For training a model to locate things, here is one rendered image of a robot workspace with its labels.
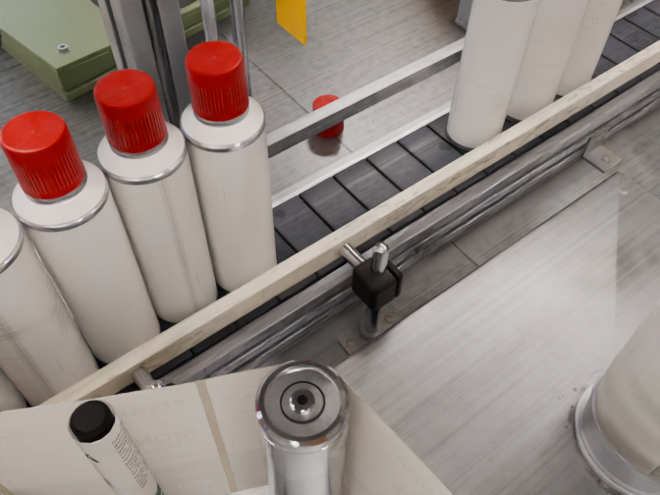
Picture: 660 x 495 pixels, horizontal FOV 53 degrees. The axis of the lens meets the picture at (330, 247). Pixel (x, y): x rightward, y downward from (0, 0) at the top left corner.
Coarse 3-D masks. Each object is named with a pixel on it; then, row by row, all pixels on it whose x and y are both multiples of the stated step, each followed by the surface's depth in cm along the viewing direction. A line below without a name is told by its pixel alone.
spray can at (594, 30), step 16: (592, 0) 58; (608, 0) 58; (592, 16) 59; (608, 16) 59; (592, 32) 60; (608, 32) 61; (576, 48) 62; (592, 48) 62; (576, 64) 63; (592, 64) 63; (576, 80) 64; (560, 96) 66
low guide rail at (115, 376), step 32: (640, 64) 65; (576, 96) 61; (512, 128) 58; (544, 128) 60; (480, 160) 56; (416, 192) 53; (352, 224) 51; (384, 224) 53; (320, 256) 50; (256, 288) 48; (288, 288) 50; (192, 320) 46; (224, 320) 47; (160, 352) 44; (96, 384) 43; (128, 384) 45
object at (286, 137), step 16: (448, 48) 58; (416, 64) 56; (432, 64) 56; (448, 64) 58; (384, 80) 55; (400, 80) 55; (416, 80) 56; (352, 96) 54; (368, 96) 54; (384, 96) 55; (320, 112) 52; (336, 112) 52; (352, 112) 54; (288, 128) 51; (304, 128) 51; (320, 128) 52; (272, 144) 50; (288, 144) 51
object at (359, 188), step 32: (640, 32) 74; (608, 64) 70; (608, 96) 67; (384, 160) 61; (416, 160) 61; (448, 160) 61; (512, 160) 61; (320, 192) 58; (352, 192) 58; (384, 192) 58; (448, 192) 58; (288, 224) 56; (320, 224) 56; (288, 256) 54; (160, 320) 50; (192, 352) 49
